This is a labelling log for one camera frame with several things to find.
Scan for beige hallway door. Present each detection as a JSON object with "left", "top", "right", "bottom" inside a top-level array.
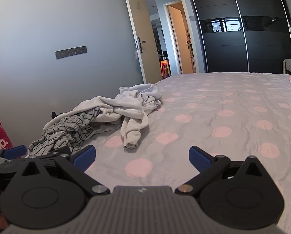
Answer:
[{"left": 167, "top": 5, "right": 195, "bottom": 74}]

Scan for grey wall switch panel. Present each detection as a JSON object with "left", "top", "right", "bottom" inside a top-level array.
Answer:
[{"left": 55, "top": 45, "right": 88, "bottom": 59}]

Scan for beige bedroom door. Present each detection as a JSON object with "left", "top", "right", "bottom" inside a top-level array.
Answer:
[{"left": 122, "top": 0, "right": 163, "bottom": 84}]

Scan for bed with pink-dotted grey sheet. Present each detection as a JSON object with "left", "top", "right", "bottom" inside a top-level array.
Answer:
[{"left": 26, "top": 72, "right": 291, "bottom": 234}]

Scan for black sliding wardrobe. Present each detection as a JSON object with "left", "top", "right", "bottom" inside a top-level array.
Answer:
[{"left": 186, "top": 0, "right": 291, "bottom": 74}]

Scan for light grey hoodie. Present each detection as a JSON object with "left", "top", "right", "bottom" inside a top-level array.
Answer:
[{"left": 43, "top": 83, "right": 163, "bottom": 150}]

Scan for red stool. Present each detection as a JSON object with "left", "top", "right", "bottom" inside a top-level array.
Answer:
[{"left": 161, "top": 62, "right": 171, "bottom": 78}]

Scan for silver door handle lock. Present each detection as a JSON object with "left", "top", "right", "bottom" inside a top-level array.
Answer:
[{"left": 134, "top": 36, "right": 145, "bottom": 53}]

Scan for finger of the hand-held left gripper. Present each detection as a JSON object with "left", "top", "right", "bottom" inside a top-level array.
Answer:
[{"left": 3, "top": 145, "right": 27, "bottom": 159}]

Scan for grey striped pyjama pants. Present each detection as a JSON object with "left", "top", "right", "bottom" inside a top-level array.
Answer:
[{"left": 26, "top": 108, "right": 102, "bottom": 158}]

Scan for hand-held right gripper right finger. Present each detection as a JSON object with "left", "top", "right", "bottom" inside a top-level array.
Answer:
[{"left": 175, "top": 146, "right": 268, "bottom": 197}]

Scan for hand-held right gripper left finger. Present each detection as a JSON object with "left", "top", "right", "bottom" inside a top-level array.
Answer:
[{"left": 20, "top": 145, "right": 111, "bottom": 197}]

